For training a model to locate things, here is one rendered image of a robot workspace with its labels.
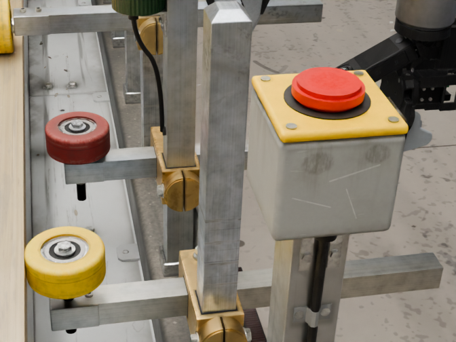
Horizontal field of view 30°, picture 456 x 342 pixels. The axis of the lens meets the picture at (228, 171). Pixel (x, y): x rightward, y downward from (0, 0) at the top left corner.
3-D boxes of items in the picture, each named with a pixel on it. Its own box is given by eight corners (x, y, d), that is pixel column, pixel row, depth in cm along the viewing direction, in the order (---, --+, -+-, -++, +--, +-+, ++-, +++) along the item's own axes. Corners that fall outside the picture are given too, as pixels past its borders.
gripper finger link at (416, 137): (429, 172, 118) (441, 113, 113) (389, 176, 117) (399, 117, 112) (421, 161, 121) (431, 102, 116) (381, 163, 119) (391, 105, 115)
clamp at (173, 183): (186, 155, 118) (186, 123, 115) (203, 210, 107) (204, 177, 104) (146, 158, 117) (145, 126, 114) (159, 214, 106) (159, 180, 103)
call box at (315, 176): (351, 177, 54) (366, 66, 50) (389, 243, 49) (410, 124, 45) (244, 186, 53) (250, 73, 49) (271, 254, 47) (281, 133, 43)
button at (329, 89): (349, 90, 49) (352, 63, 48) (372, 123, 46) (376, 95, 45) (281, 93, 48) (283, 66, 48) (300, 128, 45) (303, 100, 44)
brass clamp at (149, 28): (165, 18, 133) (165, -12, 131) (178, 54, 122) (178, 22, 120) (125, 20, 132) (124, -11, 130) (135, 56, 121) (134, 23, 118)
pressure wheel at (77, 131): (109, 180, 116) (106, 105, 110) (115, 213, 110) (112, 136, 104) (49, 184, 115) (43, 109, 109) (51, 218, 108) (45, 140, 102)
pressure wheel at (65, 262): (66, 296, 96) (59, 212, 90) (123, 322, 93) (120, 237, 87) (17, 338, 90) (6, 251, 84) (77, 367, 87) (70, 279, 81)
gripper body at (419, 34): (455, 115, 113) (473, 30, 106) (394, 119, 111) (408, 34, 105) (432, 89, 119) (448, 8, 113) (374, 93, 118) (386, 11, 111)
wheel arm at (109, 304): (427, 276, 100) (433, 247, 98) (438, 295, 97) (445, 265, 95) (51, 316, 92) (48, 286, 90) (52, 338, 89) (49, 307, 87)
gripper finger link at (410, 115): (409, 150, 113) (419, 91, 109) (398, 150, 113) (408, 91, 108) (396, 132, 117) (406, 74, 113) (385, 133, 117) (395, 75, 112)
